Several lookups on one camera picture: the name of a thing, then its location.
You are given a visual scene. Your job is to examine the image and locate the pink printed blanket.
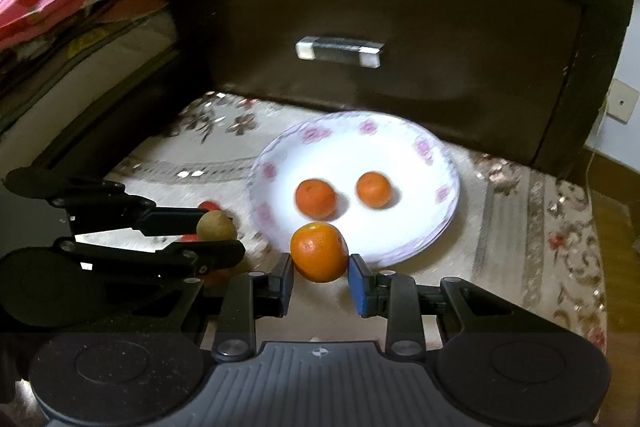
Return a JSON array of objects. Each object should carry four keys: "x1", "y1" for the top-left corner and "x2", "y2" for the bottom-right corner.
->
[{"x1": 0, "y1": 0, "x2": 103, "y2": 52}]

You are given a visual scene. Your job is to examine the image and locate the large orange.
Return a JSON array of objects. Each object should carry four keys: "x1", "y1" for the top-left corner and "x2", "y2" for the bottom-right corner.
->
[{"x1": 290, "y1": 222, "x2": 350, "y2": 284}]

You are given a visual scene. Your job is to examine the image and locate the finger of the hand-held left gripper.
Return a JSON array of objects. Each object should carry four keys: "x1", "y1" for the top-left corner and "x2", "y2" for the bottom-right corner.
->
[
  {"x1": 47, "y1": 189, "x2": 211, "y2": 239},
  {"x1": 54, "y1": 236, "x2": 247, "y2": 282}
]

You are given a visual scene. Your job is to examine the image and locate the silver drawer handle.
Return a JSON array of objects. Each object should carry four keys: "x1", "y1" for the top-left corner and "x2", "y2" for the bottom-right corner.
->
[{"x1": 295, "y1": 36, "x2": 383, "y2": 68}]

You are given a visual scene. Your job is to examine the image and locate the small orange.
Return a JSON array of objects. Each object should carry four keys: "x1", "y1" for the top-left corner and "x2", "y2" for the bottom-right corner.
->
[
  {"x1": 355, "y1": 172, "x2": 391, "y2": 208},
  {"x1": 295, "y1": 178, "x2": 336, "y2": 220}
]

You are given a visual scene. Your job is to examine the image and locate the bed mattress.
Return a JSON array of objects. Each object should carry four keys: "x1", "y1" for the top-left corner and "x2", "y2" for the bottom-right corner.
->
[{"x1": 0, "y1": 0, "x2": 181, "y2": 132}]

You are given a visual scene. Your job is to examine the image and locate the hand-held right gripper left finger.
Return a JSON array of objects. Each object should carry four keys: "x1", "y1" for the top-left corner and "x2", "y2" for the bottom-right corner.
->
[{"x1": 150, "y1": 252, "x2": 296, "y2": 362}]

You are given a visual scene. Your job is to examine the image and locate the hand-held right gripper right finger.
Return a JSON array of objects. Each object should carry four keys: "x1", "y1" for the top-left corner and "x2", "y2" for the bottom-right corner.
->
[{"x1": 349, "y1": 253, "x2": 548, "y2": 359}]

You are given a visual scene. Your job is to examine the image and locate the white floral plate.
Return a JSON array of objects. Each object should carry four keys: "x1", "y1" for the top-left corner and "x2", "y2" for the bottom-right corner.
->
[{"x1": 246, "y1": 111, "x2": 461, "y2": 267}]

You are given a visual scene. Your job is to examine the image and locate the wall socket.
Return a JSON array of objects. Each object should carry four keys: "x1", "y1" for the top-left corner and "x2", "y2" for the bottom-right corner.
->
[{"x1": 607, "y1": 79, "x2": 640, "y2": 125}]

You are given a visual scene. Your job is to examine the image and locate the beige floral mat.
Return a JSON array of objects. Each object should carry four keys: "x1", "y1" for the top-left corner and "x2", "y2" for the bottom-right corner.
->
[{"x1": 100, "y1": 92, "x2": 608, "y2": 348}]

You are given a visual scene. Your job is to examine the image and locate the brown round fruit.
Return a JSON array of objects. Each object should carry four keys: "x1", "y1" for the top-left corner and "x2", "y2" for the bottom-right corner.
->
[{"x1": 196, "y1": 210, "x2": 238, "y2": 243}]

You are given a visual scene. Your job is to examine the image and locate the dark wooden nightstand drawer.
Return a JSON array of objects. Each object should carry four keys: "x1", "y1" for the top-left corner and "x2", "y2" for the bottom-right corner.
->
[{"x1": 165, "y1": 0, "x2": 636, "y2": 180}]

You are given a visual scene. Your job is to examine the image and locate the white cable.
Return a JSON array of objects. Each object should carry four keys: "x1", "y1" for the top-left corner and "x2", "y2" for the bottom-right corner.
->
[{"x1": 585, "y1": 97, "x2": 612, "y2": 175}]

